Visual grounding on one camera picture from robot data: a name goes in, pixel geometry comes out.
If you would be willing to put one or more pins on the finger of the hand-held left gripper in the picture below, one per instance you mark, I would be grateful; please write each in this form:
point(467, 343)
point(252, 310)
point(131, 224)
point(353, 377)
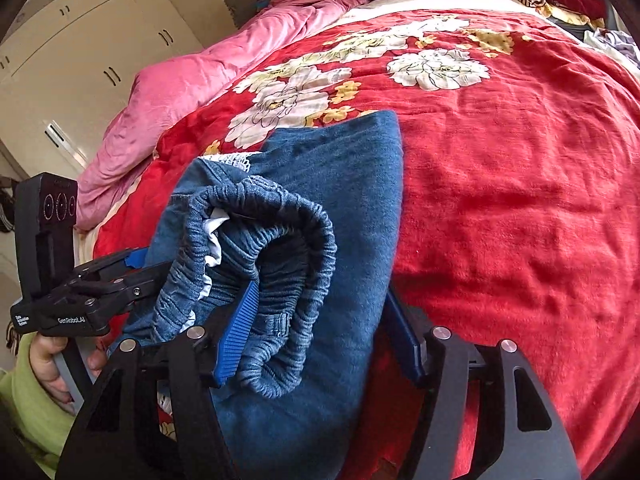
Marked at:
point(115, 264)
point(130, 287)

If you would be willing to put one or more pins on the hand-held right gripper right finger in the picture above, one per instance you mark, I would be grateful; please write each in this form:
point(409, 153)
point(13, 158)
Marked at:
point(407, 350)

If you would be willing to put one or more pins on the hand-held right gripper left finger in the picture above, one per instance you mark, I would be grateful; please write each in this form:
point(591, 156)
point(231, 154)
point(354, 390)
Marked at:
point(235, 340)

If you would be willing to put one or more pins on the blue pants with lace trim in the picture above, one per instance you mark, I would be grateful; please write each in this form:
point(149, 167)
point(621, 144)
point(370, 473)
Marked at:
point(340, 210)

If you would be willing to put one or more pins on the person's left forearm green sleeve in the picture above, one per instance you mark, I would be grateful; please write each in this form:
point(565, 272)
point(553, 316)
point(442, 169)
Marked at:
point(25, 410)

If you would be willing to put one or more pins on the person's left hand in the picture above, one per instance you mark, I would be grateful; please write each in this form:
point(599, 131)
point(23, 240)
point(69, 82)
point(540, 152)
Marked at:
point(45, 365)

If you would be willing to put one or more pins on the dark striped cloth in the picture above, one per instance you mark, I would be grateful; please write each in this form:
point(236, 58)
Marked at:
point(6, 205)

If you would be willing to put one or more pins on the red floral blanket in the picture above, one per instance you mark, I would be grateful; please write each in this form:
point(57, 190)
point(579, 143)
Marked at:
point(500, 185)

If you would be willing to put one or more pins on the cream wardrobe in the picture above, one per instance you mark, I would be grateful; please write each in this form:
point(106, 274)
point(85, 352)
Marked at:
point(75, 35)

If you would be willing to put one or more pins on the pink quilt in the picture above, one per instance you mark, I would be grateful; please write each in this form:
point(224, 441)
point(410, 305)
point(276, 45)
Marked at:
point(200, 75)

